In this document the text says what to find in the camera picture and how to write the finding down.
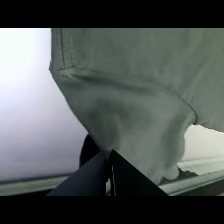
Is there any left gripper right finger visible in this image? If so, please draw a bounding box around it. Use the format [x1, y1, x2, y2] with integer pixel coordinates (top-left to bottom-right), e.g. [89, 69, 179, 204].
[109, 149, 169, 197]

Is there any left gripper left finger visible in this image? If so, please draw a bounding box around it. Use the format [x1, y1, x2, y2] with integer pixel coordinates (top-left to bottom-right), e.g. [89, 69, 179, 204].
[46, 151, 109, 197]

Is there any grey green garment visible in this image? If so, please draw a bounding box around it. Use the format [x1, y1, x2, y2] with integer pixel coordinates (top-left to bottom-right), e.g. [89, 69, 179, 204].
[48, 28, 224, 186]

